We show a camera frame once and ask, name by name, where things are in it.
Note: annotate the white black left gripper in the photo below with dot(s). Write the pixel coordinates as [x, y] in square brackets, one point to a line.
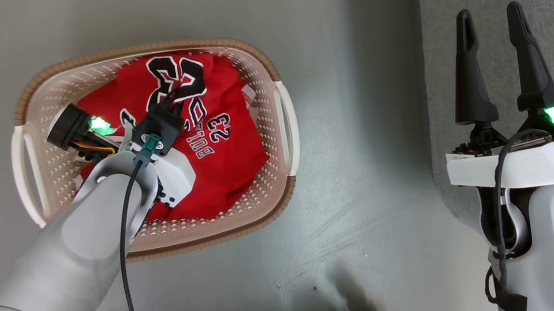
[178, 175]

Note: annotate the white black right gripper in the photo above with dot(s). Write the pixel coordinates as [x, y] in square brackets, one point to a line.
[542, 165]

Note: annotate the red basketball jersey black lettering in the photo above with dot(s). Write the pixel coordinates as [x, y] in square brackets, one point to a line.
[234, 161]

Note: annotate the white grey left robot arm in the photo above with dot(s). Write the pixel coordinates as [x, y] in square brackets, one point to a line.
[77, 258]

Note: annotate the beige plastic laundry basket brown rim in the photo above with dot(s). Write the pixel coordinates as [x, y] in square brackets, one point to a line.
[255, 210]

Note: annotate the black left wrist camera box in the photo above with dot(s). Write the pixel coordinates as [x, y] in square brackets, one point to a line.
[160, 129]

